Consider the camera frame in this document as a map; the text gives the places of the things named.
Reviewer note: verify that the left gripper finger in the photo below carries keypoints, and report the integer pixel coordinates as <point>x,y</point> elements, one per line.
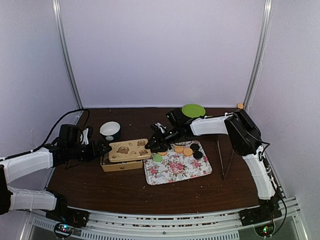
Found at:
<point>103,153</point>
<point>104,147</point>

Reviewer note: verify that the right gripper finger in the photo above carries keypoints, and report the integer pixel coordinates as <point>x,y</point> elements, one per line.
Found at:
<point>159,149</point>
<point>152,144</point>

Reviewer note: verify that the beige cookie tin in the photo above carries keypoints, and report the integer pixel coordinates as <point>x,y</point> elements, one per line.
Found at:
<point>108,166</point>

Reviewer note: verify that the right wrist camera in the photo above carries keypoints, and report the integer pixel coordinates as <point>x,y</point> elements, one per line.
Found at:
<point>158,128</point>

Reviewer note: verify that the green plate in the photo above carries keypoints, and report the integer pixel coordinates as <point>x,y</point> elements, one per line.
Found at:
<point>193,110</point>

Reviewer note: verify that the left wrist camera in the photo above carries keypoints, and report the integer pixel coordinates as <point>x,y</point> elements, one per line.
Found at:
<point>86,135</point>

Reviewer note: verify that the aluminium frame post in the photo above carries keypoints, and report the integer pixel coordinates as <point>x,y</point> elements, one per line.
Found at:
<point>56,4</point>
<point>261,47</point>

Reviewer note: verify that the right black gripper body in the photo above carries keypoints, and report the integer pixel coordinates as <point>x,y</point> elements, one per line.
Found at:
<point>171,137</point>

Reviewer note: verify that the silver metal tin lid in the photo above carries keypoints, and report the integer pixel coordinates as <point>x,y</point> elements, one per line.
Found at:
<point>130,150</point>

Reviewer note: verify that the black sandwich cookie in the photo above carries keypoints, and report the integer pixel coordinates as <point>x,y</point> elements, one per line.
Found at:
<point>194,146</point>
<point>197,155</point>

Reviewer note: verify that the white and dark bowl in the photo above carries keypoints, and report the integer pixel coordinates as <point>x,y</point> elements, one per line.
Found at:
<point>110,131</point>

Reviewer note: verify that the left aluminium frame post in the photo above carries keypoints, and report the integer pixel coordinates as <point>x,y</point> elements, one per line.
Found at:
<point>56,4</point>

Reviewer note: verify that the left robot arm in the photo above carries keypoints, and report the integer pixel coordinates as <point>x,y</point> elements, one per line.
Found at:
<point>72,143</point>

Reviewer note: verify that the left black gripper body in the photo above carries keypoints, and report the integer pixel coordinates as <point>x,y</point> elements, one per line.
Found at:
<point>93,153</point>

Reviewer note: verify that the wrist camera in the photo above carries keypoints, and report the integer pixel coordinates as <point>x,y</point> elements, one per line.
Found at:
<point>86,135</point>
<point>158,128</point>

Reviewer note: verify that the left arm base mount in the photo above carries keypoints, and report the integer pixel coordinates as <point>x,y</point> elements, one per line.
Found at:
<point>70,215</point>

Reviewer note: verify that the green cookie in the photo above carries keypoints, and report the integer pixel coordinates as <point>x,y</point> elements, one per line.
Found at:
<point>157,158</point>

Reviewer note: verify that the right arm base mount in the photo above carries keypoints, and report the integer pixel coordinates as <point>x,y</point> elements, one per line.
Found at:
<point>266,211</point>

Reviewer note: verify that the metal tongs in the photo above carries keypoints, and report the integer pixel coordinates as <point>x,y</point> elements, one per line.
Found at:
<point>225,166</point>

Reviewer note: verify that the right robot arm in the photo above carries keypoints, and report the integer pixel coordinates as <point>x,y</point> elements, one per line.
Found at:
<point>243,133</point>

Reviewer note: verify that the floral rectangular tray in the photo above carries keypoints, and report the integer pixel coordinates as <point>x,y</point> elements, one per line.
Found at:
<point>176,167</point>

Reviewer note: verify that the right aluminium frame post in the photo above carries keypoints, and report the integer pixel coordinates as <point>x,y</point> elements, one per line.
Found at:
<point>261,47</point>

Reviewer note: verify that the front aluminium rail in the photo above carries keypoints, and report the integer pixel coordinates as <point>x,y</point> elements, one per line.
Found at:
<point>221,225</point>

